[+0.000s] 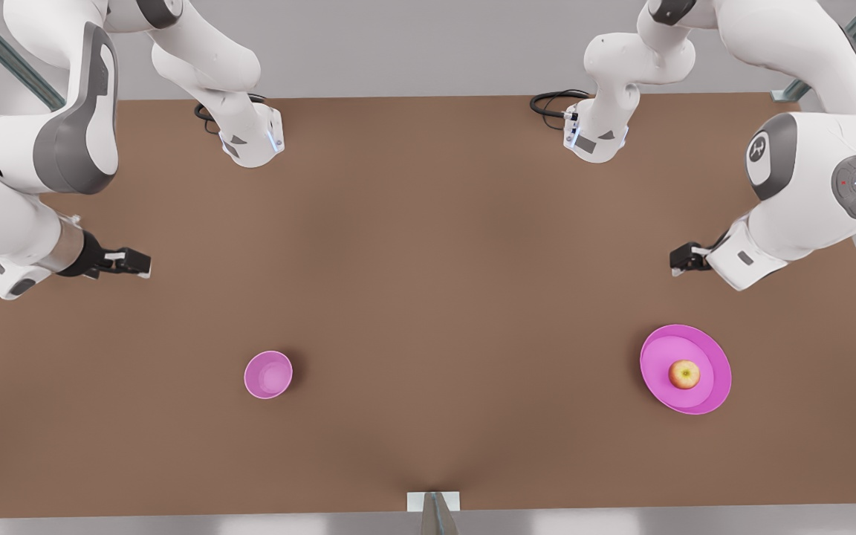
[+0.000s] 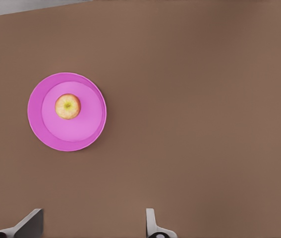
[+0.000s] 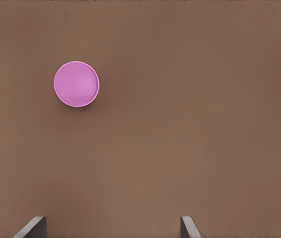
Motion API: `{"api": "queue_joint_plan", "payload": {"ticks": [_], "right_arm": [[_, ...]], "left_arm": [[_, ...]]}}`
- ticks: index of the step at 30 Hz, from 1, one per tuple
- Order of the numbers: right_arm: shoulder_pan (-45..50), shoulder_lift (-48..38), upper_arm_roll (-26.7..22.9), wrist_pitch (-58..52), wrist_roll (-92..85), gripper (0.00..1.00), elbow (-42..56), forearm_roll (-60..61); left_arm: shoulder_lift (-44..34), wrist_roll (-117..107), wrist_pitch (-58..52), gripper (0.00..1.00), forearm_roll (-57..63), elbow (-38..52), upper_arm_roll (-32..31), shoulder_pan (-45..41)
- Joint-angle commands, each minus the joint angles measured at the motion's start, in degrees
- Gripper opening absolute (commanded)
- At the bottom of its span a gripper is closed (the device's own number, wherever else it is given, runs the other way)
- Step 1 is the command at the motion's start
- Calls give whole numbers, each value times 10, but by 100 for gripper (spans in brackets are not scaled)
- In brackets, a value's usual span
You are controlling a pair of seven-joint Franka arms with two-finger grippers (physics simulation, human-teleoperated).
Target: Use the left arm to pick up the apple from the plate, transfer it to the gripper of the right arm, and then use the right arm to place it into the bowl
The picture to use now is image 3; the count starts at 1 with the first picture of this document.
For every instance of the pink bowl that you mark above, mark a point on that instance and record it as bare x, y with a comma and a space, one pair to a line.
76, 84

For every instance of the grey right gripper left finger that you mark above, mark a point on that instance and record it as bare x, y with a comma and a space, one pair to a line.
35, 228

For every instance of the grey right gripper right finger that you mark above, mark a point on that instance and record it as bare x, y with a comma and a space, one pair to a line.
188, 228

